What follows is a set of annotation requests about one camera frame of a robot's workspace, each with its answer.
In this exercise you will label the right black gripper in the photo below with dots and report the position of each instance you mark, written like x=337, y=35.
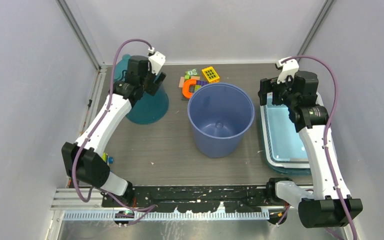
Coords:
x=268, y=85

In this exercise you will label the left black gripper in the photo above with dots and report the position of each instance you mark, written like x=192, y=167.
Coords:
x=155, y=81

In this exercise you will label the teal plastic bucket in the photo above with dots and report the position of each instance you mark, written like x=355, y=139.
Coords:
x=149, y=109

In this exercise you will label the blue plastic bucket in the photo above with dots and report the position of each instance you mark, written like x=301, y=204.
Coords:
x=220, y=114

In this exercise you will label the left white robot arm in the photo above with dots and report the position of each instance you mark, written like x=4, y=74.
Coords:
x=83, y=159

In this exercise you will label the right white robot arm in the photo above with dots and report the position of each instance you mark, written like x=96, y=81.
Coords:
x=331, y=203

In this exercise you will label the beige toy block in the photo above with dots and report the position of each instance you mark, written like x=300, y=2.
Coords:
x=181, y=82

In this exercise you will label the orange horseshoe toy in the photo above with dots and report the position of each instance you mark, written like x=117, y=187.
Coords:
x=189, y=88

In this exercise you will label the green patterned toy tile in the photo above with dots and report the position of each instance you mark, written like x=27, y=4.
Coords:
x=191, y=72

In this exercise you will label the yellow grid toy block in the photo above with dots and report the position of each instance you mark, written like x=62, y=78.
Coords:
x=210, y=75

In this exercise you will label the light blue inner basket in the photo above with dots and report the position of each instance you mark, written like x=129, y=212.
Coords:
x=283, y=146

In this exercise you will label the toy train blocks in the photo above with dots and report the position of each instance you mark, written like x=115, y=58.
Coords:
x=107, y=159

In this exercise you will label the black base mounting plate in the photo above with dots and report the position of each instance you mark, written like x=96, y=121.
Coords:
x=202, y=198

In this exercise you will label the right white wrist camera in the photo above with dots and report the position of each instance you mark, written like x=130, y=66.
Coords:
x=288, y=70

